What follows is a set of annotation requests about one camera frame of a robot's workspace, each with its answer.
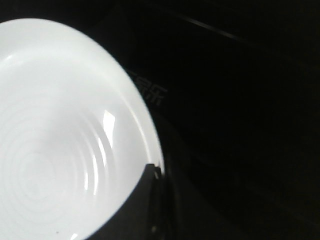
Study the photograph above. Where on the white round plate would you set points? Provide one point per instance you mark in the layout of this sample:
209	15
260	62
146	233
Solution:
75	134

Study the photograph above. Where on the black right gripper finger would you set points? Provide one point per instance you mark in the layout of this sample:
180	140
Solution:
141	217

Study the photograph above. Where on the black glass cooktop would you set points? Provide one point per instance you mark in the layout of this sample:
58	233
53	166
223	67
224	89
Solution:
233	87

